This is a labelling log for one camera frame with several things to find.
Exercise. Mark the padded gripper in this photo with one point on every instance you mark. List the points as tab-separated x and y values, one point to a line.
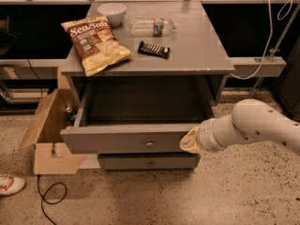
204	137

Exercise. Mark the grey top drawer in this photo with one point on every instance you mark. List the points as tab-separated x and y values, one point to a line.
118	115

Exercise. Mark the grey drawer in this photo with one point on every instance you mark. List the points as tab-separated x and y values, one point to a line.
118	115
180	161

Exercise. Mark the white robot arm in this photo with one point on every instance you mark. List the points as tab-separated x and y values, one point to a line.
250	121

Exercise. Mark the metal knob top drawer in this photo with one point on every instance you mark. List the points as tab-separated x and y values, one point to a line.
149	144

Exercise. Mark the metal knob drawer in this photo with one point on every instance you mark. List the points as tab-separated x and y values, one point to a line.
150	164
149	144

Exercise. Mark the metal knob lower drawer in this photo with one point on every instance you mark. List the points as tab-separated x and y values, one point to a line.
150	164

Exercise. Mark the grey wooden drawer cabinet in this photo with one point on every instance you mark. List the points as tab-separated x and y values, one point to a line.
195	51

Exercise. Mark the grey lower drawer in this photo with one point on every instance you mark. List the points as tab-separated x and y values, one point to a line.
180	161

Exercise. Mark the dark chocolate bar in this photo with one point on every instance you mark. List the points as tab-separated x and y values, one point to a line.
154	50

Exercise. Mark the soda can in box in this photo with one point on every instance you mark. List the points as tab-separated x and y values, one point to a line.
70	112

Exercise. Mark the clear plastic water bottle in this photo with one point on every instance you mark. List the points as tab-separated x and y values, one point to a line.
151	27

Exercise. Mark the sea salt chips bag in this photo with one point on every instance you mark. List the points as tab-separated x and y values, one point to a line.
95	43

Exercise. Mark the open cardboard box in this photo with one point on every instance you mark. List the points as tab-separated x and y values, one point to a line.
52	155

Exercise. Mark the white bowl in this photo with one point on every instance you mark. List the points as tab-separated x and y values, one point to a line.
114	12

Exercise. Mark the white and orange shoe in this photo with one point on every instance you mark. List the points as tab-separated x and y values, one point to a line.
10	185

